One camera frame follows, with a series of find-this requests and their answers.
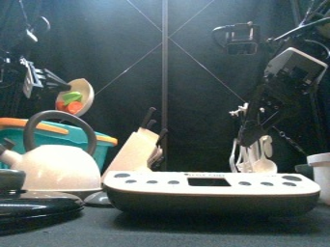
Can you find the grey cable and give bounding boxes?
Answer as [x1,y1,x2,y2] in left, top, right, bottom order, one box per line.
[268,15,330,44]

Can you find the green toy lettuce leaf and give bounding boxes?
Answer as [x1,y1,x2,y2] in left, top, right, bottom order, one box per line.
[61,91,84,105]

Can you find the white toy spoon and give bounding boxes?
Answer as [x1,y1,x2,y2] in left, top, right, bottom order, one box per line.
[251,134,277,175]

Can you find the white toy fork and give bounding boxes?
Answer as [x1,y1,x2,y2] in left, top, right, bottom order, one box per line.
[237,144,255,174]

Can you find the beige toy knife block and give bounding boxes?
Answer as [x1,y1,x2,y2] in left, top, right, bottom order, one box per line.
[100,126,165,184]

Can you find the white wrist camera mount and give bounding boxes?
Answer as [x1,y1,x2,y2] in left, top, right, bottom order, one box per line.
[263,46,328,95]

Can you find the black cable loop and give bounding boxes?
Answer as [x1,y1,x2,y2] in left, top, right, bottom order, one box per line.
[22,14,53,44]

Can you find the white utensil rack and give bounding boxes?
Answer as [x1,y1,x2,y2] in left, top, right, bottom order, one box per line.
[228,102,251,120]

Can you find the white digital kitchen scale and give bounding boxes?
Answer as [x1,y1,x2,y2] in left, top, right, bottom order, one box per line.
[101,170,322,217]

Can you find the teal basket with orange rim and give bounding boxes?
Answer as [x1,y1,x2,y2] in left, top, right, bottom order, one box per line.
[0,117,118,172]

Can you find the black pot lid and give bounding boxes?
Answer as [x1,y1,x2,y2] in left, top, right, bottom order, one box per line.
[0,168,86,236]

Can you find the orange toy carrot slice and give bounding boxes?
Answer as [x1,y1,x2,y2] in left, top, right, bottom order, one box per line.
[64,100,85,116]
[54,100,68,113]

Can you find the grey metal frame pole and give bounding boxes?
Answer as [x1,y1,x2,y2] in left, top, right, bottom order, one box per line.
[161,0,168,172]

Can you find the black handled toy knife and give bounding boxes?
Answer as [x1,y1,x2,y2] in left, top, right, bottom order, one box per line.
[147,127,168,170]
[139,106,157,129]
[144,119,159,131]

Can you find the white kettle with grey handle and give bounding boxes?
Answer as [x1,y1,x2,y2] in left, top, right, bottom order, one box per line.
[0,110,102,196]

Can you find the white toy spatula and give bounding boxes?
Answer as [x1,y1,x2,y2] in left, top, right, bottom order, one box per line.
[228,138,241,174]

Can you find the white cup with grey handle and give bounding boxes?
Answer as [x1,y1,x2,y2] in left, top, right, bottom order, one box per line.
[295,152,330,206]

